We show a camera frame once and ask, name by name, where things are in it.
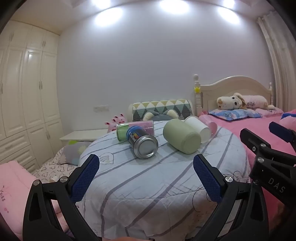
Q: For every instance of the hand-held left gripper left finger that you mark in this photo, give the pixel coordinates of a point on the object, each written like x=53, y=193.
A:
x=85, y=179

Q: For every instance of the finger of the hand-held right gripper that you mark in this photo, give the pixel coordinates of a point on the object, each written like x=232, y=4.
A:
x=251, y=138
x=281, y=132

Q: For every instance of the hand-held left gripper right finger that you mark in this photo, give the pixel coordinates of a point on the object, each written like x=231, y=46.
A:
x=207, y=179

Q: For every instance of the green cup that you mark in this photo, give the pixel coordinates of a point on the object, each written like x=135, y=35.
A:
x=179, y=134

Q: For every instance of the pink cup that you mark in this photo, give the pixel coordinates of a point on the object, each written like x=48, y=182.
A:
x=211, y=125

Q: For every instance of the white cup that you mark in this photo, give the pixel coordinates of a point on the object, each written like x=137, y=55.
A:
x=198, y=127

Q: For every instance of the clear cup with coloured cloths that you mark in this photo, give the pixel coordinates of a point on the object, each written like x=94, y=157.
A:
x=138, y=126

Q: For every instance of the pink bed sheet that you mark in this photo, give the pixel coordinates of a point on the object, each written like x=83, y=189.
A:
x=245, y=125

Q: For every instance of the blue plush item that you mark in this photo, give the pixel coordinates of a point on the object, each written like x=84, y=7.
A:
x=289, y=114

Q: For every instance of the grey flower pillow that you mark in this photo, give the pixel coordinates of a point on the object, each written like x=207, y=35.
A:
x=75, y=151

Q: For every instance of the blue cartoon pillow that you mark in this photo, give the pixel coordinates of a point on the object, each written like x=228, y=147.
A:
x=233, y=114

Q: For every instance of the heart print bedding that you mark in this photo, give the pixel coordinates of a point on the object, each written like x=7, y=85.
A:
x=53, y=169

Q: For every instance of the dog plush toy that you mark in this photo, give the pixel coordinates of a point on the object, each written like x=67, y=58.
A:
x=233, y=100

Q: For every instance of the white nightstand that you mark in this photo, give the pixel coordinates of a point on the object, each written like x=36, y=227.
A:
x=83, y=135

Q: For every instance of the cream bed headboard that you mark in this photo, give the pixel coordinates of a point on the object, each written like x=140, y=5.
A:
x=233, y=89

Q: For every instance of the striped light blue cloth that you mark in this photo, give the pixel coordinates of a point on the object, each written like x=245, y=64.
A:
x=150, y=185

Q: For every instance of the pink bunny plush toy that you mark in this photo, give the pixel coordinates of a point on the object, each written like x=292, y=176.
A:
x=115, y=122

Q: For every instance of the metal can with blue label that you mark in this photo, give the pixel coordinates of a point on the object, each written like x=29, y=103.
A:
x=143, y=143

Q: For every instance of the pink quilt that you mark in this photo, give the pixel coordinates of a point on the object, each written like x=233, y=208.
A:
x=16, y=190

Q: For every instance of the yellow crown ornament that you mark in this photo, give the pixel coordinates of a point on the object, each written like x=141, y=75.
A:
x=197, y=89

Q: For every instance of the cream curtain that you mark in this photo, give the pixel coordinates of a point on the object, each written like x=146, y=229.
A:
x=277, y=53

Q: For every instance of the grey cushion with ears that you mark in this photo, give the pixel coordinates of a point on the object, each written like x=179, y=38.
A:
x=157, y=116

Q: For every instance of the triangle pattern bolster pillow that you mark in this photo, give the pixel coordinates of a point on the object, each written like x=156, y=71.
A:
x=161, y=106

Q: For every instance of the cream wardrobe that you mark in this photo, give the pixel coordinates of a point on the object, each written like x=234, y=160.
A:
x=27, y=92

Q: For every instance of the white wall socket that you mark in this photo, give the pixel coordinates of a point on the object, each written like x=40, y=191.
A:
x=101, y=108

